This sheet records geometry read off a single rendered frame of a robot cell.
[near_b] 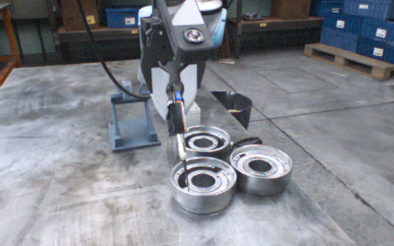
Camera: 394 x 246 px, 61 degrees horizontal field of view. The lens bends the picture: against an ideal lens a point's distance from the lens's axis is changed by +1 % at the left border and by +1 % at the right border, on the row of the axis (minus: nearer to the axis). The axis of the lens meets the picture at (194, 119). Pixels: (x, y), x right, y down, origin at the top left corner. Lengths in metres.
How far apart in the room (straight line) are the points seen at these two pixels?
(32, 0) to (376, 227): 3.86
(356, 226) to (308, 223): 1.31
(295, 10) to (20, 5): 3.31
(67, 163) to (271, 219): 0.39
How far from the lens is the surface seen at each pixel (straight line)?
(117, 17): 4.04
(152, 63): 0.48
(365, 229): 1.84
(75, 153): 0.70
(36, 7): 4.30
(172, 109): 0.50
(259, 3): 5.05
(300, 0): 4.75
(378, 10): 4.29
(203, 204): 0.50
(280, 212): 0.54
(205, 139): 0.66
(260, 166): 0.61
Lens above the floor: 1.15
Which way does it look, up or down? 26 degrees down
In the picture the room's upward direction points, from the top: straight up
